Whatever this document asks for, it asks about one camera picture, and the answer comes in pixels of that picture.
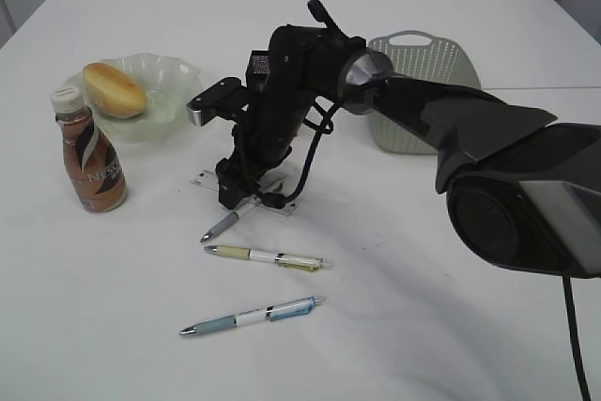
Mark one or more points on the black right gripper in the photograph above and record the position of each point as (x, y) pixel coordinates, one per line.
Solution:
(265, 127)

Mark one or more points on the brown coffee drink bottle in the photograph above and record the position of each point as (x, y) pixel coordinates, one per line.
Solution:
(90, 159)

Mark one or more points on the golden bread loaf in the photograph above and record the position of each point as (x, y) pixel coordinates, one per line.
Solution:
(113, 91)

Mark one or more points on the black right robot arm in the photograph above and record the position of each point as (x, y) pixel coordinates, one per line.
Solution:
(522, 189)

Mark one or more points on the grey grip white pen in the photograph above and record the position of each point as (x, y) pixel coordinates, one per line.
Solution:
(226, 222)

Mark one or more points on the beige grip white pen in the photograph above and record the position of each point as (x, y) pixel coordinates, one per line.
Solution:
(292, 261)

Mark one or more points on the black mesh pen holder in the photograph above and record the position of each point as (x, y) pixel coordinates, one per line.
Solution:
(258, 70)

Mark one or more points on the blue grip white pen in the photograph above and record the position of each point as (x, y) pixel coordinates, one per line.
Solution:
(270, 313)

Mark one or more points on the grey-green plastic basket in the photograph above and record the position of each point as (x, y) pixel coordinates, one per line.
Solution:
(426, 57)

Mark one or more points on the pale green wavy glass bowl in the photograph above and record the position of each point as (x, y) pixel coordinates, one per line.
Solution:
(169, 83)

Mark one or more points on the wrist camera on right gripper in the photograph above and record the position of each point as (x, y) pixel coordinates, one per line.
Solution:
(216, 103)

